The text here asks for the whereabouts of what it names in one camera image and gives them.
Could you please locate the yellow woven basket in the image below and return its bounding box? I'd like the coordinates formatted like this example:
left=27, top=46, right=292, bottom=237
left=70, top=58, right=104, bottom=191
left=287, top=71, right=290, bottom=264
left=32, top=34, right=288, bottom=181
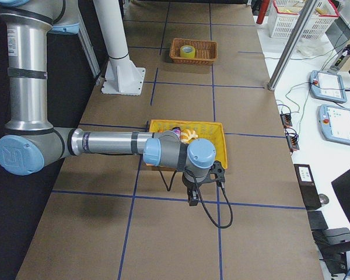
left=149, top=120, right=228, bottom=169

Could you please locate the black computer mouse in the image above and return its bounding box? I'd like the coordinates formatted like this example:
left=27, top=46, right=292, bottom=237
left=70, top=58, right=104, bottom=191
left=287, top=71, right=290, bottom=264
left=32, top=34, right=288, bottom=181
left=318, top=194, right=330, bottom=205

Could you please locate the near teach pendant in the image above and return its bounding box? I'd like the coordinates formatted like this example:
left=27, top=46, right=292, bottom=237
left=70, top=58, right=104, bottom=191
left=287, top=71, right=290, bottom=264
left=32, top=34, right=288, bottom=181
left=318, top=104, right=350, bottom=145

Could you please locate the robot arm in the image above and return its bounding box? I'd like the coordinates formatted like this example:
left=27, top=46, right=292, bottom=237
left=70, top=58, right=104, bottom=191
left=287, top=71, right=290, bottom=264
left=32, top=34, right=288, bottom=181
left=0, top=22, right=135, bottom=212

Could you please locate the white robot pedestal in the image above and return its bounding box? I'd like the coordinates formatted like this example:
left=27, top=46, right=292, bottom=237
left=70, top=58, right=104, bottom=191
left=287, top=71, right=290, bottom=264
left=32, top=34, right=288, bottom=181
left=93, top=0, right=146, bottom=96

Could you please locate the aluminium frame post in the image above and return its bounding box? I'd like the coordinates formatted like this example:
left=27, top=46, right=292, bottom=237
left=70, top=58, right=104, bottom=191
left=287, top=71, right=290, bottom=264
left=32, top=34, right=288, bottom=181
left=267, top=0, right=317, bottom=91

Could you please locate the yellow tape roll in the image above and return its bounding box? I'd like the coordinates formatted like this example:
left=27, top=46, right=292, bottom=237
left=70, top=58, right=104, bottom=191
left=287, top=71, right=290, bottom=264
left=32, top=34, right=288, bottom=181
left=180, top=45, right=195, bottom=59

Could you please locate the brown wicker basket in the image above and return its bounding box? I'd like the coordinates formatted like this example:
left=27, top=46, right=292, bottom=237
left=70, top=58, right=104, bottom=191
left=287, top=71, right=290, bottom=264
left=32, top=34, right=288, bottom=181
left=170, top=38, right=218, bottom=66

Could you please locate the teach pendant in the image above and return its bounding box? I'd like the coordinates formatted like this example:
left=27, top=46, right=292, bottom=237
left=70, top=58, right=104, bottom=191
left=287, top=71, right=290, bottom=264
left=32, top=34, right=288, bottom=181
left=309, top=70, right=347, bottom=103
left=318, top=104, right=350, bottom=145

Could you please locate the far teach pendant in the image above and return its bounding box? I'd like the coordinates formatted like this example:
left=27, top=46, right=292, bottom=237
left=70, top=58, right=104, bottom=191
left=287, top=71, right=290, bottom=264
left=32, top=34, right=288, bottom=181
left=309, top=70, right=347, bottom=103

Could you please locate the small drink can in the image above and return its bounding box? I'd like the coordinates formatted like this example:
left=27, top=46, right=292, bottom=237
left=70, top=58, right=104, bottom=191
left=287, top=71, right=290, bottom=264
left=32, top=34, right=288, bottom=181
left=171, top=127, right=181, bottom=138

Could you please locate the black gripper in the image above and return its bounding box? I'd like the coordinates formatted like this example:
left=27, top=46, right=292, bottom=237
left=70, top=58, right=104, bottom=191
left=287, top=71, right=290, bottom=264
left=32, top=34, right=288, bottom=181
left=182, top=173, right=199, bottom=207

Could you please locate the white plastic basket red rim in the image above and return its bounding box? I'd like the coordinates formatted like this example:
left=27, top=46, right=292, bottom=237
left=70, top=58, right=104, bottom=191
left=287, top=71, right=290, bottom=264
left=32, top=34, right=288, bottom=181
left=267, top=1, right=340, bottom=40

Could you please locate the toy croissant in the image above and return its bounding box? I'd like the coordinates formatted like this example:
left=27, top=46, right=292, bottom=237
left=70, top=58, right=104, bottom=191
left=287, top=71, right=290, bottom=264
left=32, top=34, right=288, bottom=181
left=180, top=129, right=198, bottom=144

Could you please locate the black box device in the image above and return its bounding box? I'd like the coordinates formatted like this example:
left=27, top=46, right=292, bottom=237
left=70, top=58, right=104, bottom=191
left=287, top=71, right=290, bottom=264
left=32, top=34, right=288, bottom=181
left=294, top=164, right=321, bottom=211

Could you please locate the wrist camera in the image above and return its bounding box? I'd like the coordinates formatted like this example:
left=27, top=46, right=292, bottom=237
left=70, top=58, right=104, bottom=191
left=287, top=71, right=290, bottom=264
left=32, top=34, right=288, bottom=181
left=208, top=160, right=226, bottom=190

